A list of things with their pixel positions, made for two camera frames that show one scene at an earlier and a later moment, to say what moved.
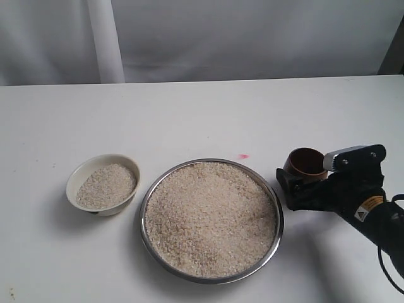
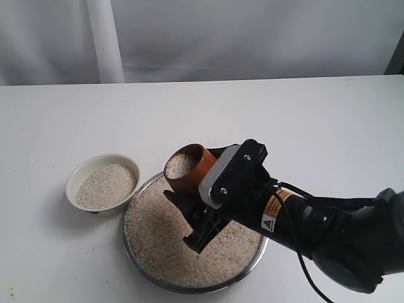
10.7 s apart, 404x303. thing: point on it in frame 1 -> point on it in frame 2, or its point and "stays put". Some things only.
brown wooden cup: (306, 163) -> (186, 167)
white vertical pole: (106, 41) stays put
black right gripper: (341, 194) -> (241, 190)
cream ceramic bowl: (104, 184) stays put
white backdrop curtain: (44, 42) stays put
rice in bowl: (108, 184) stays put
